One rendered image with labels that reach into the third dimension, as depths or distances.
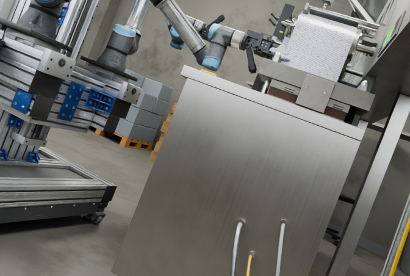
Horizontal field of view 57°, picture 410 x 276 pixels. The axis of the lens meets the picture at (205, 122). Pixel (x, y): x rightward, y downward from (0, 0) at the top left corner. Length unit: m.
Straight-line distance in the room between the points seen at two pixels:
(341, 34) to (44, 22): 1.18
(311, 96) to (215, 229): 0.57
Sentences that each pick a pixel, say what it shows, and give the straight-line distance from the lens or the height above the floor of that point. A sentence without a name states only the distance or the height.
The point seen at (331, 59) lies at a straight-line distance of 1.61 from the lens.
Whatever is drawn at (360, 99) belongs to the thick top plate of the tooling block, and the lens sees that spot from 1.39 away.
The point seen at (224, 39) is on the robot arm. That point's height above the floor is 1.09.
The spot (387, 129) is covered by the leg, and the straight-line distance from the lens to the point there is 1.73.
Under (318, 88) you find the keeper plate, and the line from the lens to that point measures 1.36.
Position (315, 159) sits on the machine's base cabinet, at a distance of 1.30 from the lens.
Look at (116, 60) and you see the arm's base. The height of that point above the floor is 0.86.
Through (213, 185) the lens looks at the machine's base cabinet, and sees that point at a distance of 1.33.
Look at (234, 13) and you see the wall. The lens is 6.14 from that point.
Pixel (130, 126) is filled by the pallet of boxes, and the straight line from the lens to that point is 5.29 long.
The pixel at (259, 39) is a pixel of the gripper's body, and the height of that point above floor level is 1.13.
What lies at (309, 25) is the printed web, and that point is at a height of 1.25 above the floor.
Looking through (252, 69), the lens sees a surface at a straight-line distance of 1.59.
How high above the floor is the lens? 0.74
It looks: level
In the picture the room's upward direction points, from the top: 22 degrees clockwise
